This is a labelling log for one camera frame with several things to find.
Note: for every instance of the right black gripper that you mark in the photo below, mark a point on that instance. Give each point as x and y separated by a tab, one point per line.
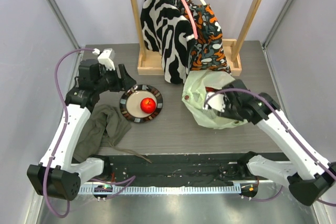
229	106

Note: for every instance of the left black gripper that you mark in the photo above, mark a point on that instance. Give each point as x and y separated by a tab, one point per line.
118	86

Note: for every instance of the red fake apple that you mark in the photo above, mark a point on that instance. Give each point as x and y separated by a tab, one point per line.
148	105

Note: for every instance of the avocado print plastic bag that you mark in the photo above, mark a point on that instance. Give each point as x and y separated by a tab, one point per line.
194	93

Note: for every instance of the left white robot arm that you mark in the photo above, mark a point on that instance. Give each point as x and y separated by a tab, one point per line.
55	175

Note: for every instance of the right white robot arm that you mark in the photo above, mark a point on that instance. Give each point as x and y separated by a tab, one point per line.
308	176

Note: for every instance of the striped rim ceramic plate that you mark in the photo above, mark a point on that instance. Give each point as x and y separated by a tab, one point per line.
130	103

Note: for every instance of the olive green cloth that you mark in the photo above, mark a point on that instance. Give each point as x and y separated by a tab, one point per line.
105	127

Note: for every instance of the orange grey patterned garment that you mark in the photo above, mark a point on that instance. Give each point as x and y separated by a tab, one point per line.
208	52

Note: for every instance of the black white zebra garment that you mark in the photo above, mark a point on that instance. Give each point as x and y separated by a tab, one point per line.
166	29

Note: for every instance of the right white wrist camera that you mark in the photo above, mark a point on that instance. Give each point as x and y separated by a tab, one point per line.
217	102

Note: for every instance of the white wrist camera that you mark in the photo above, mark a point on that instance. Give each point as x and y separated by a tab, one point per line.
105	57
217	102

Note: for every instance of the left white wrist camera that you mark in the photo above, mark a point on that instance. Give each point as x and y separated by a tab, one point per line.
105	57

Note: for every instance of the white slotted cable duct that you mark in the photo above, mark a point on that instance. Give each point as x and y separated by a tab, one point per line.
97	189

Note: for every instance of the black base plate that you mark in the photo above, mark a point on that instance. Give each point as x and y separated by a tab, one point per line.
177	170

